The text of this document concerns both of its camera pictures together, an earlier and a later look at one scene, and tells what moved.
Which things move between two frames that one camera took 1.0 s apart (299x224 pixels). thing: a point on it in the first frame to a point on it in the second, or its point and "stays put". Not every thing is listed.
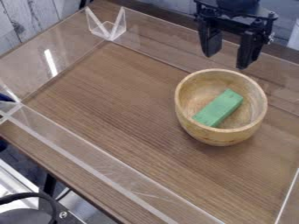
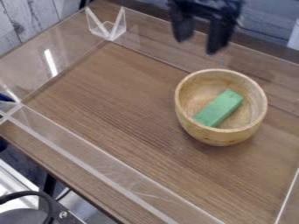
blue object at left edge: [4, 97] stays put
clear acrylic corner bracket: [108, 30] stays put
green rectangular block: [218, 108] stays put
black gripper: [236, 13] to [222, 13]
